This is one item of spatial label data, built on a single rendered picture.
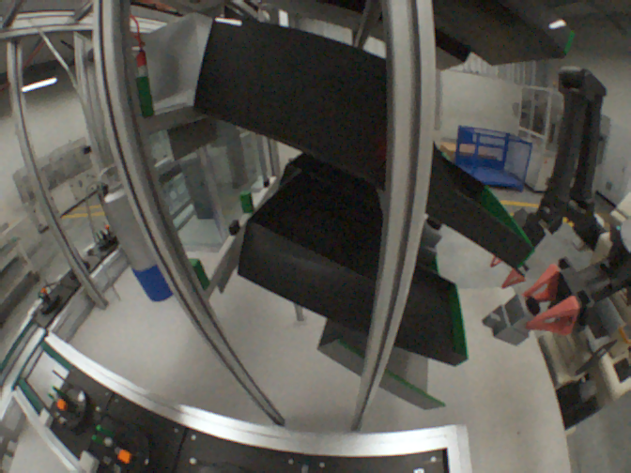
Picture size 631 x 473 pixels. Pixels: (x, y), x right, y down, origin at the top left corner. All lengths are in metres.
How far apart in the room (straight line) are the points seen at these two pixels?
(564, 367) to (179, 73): 1.86
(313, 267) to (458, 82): 9.09
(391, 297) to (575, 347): 0.87
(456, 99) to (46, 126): 14.67
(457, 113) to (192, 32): 8.67
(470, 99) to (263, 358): 9.26
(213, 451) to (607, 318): 1.00
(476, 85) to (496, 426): 9.30
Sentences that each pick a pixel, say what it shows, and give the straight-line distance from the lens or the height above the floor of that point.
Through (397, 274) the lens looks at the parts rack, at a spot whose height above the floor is 1.35.
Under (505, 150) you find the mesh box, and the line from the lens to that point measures 4.67.
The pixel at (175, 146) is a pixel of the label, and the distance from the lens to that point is 0.23.
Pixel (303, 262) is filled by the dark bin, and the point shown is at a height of 1.33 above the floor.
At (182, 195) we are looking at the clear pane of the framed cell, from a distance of 1.08.
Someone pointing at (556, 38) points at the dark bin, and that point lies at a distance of 0.19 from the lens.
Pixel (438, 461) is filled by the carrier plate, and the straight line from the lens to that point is 0.53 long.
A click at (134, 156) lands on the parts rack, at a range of 0.17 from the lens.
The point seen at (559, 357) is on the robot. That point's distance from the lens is 1.04.
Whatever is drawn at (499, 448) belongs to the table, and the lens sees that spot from 0.72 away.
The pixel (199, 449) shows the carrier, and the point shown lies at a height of 0.97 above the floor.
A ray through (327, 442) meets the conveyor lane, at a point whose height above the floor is 0.96.
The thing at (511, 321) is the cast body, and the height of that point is 1.21.
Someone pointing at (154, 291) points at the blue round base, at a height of 0.92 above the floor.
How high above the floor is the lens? 1.46
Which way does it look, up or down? 33 degrees down
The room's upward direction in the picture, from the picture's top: 5 degrees counter-clockwise
